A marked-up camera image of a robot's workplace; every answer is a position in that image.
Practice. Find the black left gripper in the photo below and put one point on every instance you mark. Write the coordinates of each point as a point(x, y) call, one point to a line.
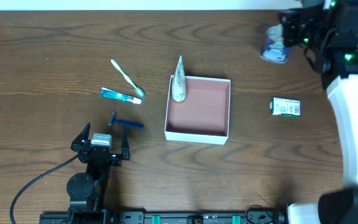
point(99, 154)

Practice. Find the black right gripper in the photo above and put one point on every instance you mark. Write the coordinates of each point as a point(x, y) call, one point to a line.
point(289, 23)

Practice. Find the blue disposable razor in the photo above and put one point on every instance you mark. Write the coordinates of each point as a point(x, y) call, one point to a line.
point(113, 120)

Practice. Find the blue hand soap bottle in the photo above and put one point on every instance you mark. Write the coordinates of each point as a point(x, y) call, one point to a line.
point(273, 49)

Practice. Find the green white soap box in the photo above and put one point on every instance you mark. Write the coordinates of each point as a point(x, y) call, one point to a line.
point(285, 107)

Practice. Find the white floral cone tube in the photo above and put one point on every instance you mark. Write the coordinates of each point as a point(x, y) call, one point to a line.
point(178, 88)

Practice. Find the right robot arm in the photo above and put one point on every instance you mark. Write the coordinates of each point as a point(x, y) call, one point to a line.
point(331, 33)

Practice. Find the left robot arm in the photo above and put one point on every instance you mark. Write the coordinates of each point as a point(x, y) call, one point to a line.
point(86, 189)

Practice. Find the teal toothpaste tube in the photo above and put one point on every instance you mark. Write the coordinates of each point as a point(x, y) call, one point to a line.
point(115, 95)

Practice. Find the green white toothbrush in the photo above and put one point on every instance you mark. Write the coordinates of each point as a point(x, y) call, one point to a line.
point(137, 89)

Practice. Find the white box with pink interior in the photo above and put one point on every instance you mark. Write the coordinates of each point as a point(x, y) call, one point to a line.
point(204, 115)

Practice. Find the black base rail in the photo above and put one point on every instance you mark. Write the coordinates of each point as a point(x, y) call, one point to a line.
point(256, 215)

